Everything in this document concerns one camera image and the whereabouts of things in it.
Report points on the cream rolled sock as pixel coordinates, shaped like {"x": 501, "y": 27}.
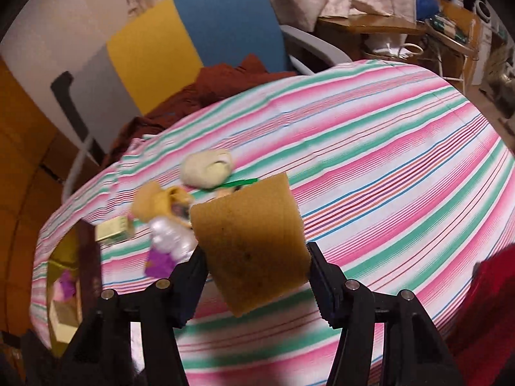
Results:
{"x": 206, "y": 169}

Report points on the mustard yellow sock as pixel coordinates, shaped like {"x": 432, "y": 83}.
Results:
{"x": 152, "y": 201}

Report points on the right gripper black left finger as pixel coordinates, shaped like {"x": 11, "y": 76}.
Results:
{"x": 129, "y": 339}

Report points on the dark red blanket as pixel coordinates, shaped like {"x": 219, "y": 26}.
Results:
{"x": 213, "y": 84}

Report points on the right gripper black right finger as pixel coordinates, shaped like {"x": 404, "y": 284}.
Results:
{"x": 414, "y": 353}

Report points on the wooden desk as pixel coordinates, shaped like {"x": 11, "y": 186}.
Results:
{"x": 369, "y": 36}

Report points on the yellow blue grey chair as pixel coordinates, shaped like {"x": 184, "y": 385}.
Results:
{"x": 160, "y": 52}

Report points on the small pale yellow box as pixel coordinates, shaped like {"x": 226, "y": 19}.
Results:
{"x": 115, "y": 230}

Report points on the white plastic item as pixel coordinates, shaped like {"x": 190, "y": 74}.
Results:
{"x": 173, "y": 239}

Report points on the purple snack packet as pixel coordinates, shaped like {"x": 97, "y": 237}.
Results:
{"x": 159, "y": 265}

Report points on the yellow sponge block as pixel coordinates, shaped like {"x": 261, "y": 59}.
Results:
{"x": 254, "y": 243}

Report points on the green pen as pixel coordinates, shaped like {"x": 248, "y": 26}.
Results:
{"x": 237, "y": 183}

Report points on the striped pink green bedsheet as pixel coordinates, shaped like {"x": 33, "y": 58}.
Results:
{"x": 400, "y": 180}

